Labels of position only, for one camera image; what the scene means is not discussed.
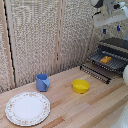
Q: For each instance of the grey ribbed oven tray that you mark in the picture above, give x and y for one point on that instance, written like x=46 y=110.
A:
x=116 y=63

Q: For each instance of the yellow bowl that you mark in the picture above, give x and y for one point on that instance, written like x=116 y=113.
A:
x=81 y=86

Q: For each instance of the orange bread loaf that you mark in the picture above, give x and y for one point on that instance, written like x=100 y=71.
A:
x=105 y=59

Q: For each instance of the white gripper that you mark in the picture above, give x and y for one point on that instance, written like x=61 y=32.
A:
x=110 y=19

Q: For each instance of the black dish rack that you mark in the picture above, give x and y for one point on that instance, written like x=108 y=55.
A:
x=115 y=45

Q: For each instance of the white black Franka robot arm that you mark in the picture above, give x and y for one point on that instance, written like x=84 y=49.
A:
x=110 y=4

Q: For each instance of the beige woven folding screen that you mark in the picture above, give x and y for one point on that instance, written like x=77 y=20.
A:
x=30 y=36

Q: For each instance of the white floral rim plate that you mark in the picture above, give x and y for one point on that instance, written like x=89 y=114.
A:
x=28 y=109

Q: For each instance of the blue mug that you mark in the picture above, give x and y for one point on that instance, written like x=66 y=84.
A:
x=42 y=82

